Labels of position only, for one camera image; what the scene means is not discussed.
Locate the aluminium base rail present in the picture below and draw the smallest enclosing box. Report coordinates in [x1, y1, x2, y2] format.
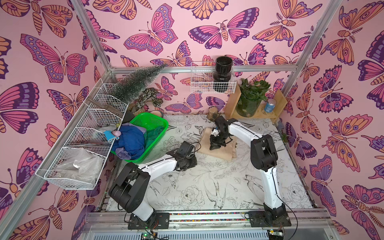
[80, 209, 341, 240]

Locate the striped leaf plant in basket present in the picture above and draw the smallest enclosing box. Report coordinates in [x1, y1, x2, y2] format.
[128, 88, 164, 115]

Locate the blue and pink toy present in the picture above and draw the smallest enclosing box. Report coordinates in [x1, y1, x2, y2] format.
[99, 124, 122, 143]

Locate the lilac t-shirt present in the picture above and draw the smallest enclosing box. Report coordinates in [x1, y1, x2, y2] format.
[115, 122, 148, 161]

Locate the wooden corner shelf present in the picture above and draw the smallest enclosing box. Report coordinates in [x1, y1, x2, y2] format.
[224, 85, 288, 123]

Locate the white wire wall shelf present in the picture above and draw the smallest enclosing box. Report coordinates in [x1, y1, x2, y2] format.
[36, 83, 128, 190]

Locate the blue tin can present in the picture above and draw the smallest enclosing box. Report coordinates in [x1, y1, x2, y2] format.
[264, 99, 277, 114]

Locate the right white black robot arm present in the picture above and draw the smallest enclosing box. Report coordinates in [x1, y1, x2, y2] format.
[210, 116, 292, 228]

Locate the small tree stump ornament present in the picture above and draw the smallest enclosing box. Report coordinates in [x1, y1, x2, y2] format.
[207, 106, 220, 122]

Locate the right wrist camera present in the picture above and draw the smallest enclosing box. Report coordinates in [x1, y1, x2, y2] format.
[211, 129, 220, 136]

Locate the green potted plant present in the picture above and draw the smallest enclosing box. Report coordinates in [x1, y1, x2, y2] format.
[236, 79, 271, 118]

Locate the beige t-shirt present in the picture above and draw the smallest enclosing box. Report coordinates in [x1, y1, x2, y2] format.
[198, 128, 238, 162]

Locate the black ribbed vase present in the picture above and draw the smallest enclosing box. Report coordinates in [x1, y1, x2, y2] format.
[213, 56, 233, 93]

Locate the pink bowl with grey rim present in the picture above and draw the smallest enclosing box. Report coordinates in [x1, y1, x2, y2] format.
[150, 110, 164, 118]

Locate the green plastic laundry basket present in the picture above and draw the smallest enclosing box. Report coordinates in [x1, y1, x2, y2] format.
[111, 113, 169, 164]

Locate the frosted miniature christmas tree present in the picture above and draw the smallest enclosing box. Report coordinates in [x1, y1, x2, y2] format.
[110, 65, 166, 104]

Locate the black cone lamp shade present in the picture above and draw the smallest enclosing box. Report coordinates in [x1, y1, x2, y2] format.
[122, 111, 136, 124]

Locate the dark green t-shirt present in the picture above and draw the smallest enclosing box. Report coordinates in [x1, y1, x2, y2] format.
[144, 126, 164, 149]

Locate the clear plastic bag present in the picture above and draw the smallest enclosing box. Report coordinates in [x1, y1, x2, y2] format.
[54, 148, 104, 184]

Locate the small white wire basket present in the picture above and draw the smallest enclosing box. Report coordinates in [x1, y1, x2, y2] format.
[190, 61, 238, 94]

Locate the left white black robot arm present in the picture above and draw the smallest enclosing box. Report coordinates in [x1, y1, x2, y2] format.
[108, 141, 197, 230]

